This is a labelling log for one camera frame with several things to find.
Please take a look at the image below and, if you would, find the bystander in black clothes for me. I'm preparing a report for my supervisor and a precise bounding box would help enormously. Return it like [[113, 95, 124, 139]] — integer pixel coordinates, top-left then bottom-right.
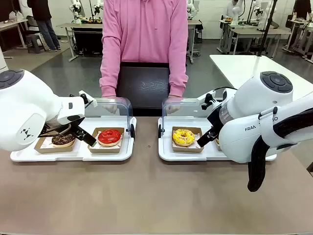
[[292, 0, 313, 21]]

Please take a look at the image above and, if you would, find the black cabinet under workbench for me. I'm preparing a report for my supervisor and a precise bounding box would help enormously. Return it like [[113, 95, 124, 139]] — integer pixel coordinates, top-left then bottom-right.
[[72, 27, 104, 56]]

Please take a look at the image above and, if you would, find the yellow sprinkled donut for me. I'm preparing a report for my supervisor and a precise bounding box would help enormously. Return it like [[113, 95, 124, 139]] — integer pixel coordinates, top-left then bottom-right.
[[172, 128, 196, 147]]

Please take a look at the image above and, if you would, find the grey plastic stool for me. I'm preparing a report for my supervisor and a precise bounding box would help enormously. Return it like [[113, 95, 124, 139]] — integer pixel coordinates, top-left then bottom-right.
[[25, 34, 46, 54]]

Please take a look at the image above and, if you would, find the bystander in dark top, jeans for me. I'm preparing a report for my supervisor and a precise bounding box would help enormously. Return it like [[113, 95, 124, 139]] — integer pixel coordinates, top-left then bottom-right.
[[26, 0, 61, 52]]

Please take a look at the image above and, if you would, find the white display tray base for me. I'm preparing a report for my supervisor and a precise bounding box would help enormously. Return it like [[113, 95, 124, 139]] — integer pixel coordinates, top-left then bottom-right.
[[157, 116, 277, 162], [10, 116, 137, 162]]

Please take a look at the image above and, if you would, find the black cable sleeve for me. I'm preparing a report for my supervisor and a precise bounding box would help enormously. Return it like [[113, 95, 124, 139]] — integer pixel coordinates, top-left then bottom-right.
[[247, 107, 313, 192]]

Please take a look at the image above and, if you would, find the black tripod pole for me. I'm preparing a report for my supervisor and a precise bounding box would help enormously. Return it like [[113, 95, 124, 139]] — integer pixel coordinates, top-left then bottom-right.
[[256, 0, 280, 57]]

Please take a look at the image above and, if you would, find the bystander in white shirt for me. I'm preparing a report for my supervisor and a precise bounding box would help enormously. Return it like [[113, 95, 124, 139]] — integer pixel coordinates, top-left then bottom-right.
[[225, 0, 243, 21]]

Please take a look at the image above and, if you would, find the person's left forearm pink sleeve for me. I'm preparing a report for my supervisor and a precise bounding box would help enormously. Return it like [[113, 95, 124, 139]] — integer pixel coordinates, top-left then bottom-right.
[[168, 46, 189, 98]]

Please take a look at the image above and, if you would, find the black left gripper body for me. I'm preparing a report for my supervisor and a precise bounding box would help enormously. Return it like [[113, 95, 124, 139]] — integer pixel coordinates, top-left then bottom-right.
[[66, 114, 85, 138]]

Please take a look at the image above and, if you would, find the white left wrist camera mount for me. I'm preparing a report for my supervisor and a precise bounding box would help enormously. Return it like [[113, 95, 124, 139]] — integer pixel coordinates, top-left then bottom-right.
[[78, 90, 98, 109]]

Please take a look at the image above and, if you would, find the person's right forearm pink sleeve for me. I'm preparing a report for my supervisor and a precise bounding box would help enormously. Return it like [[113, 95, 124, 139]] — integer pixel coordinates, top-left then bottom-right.
[[99, 46, 122, 98]]

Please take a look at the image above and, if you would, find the chocolate sprinkled donut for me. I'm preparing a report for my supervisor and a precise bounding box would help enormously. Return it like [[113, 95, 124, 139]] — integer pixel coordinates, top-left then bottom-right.
[[51, 133, 76, 148]]

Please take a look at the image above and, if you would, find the person in pink hoodie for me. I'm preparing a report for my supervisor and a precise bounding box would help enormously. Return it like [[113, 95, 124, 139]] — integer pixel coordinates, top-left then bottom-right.
[[99, 0, 189, 98]]

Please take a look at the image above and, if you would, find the clear display lid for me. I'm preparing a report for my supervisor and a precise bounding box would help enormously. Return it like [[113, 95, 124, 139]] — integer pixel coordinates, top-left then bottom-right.
[[84, 96, 135, 141], [158, 97, 222, 139]]

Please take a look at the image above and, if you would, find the dark brown serving tray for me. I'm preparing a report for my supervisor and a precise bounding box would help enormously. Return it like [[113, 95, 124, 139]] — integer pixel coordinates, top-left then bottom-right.
[[115, 62, 171, 110]]

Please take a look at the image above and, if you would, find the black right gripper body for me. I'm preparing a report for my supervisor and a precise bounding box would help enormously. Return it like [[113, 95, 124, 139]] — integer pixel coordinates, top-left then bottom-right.
[[207, 105, 224, 134]]

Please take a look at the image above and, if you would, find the light wooden background table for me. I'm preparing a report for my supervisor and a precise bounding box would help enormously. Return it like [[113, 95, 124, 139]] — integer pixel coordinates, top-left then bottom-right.
[[0, 19, 29, 50]]

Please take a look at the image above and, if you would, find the person's left hand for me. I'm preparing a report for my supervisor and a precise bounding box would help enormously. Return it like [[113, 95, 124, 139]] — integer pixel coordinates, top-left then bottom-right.
[[166, 95, 183, 114]]

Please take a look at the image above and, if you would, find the white cylindrical air purifier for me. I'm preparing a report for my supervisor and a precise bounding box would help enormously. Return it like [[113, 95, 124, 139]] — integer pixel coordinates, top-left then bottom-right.
[[0, 44, 7, 72]]

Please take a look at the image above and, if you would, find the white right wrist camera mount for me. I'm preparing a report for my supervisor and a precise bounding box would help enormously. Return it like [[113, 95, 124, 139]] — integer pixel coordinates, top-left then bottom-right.
[[196, 90, 217, 111]]

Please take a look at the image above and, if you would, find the person's right hand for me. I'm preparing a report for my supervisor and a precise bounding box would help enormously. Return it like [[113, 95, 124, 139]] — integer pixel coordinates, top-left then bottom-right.
[[101, 95, 121, 115]]

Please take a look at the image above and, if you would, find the grey background workbench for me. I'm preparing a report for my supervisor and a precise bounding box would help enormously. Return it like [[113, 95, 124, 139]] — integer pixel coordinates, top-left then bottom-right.
[[56, 22, 104, 62]]

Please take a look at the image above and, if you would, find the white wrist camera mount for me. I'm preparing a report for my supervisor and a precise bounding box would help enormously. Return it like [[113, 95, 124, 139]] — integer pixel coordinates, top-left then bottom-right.
[[78, 90, 98, 109], [196, 90, 217, 111]]

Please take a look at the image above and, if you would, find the long grey background table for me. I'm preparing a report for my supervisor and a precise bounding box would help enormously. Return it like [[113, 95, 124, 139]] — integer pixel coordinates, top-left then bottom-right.
[[218, 19, 292, 55]]

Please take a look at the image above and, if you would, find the red glazed donut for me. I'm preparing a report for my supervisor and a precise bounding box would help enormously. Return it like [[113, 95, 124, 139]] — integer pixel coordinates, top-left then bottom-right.
[[97, 129, 122, 147]]

